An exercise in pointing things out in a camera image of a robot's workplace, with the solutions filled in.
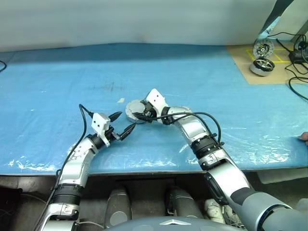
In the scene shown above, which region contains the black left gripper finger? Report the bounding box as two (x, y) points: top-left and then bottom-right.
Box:
(119, 122), (137, 141)
(109, 111), (123, 122)

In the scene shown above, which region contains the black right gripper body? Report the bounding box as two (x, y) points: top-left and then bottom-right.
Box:
(143, 102), (159, 120)

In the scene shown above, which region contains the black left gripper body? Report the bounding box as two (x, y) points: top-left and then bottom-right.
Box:
(104, 126), (121, 143)

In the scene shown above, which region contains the toothed grey motor cover disc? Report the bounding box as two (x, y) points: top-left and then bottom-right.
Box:
(125, 100), (148, 118)

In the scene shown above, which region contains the silver spoked motor shell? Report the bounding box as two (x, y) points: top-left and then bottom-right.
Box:
(249, 58), (276, 77)

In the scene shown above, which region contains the person's bare hand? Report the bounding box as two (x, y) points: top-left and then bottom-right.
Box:
(298, 131), (308, 146)

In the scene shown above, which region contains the blue plastic table cover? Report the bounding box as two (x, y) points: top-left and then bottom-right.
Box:
(0, 42), (308, 176)

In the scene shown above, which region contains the dark rounded robot leg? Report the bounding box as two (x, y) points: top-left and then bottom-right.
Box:
(166, 189), (205, 219)
(105, 188), (132, 228)

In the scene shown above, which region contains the grey robot torso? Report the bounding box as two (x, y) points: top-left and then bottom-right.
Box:
(101, 215), (244, 231)

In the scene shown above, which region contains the brown cardboard sheet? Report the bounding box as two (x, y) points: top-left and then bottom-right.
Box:
(225, 44), (308, 85)

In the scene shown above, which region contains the white sneaker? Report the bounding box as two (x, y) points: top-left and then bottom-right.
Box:
(223, 205), (241, 228)
(204, 199), (227, 223)

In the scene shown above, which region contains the black power adapter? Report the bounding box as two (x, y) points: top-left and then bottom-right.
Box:
(288, 50), (308, 64)

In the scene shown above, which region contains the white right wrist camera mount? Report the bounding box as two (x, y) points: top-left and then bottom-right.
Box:
(145, 88), (168, 118)

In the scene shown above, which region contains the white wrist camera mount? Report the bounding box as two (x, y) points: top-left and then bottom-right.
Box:
(145, 88), (168, 118)
(91, 113), (111, 147)

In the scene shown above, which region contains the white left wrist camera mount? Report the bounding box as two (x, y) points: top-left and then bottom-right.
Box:
(91, 113), (111, 147)

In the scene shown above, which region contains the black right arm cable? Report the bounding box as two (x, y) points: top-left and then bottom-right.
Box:
(154, 112), (226, 147)

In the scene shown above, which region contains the grey metal stand frame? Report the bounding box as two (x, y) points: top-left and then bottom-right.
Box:
(258, 0), (308, 49)

